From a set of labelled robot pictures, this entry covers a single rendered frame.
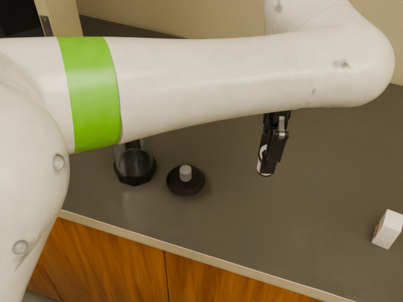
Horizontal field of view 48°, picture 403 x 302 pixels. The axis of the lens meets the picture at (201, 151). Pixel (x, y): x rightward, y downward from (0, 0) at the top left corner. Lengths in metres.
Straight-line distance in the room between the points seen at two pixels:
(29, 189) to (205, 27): 1.26
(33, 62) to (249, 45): 0.22
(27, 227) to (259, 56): 0.31
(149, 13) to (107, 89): 1.12
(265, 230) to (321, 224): 0.13
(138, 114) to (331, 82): 0.23
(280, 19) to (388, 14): 0.74
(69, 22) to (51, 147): 0.91
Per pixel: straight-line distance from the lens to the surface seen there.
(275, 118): 0.80
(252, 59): 0.50
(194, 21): 1.49
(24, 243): 0.30
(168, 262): 1.18
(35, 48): 0.44
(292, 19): 0.63
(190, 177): 1.05
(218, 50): 0.49
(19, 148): 0.27
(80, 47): 0.45
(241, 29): 1.45
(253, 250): 1.01
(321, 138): 1.23
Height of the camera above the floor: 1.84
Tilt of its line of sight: 51 degrees down
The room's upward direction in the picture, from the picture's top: 1 degrees clockwise
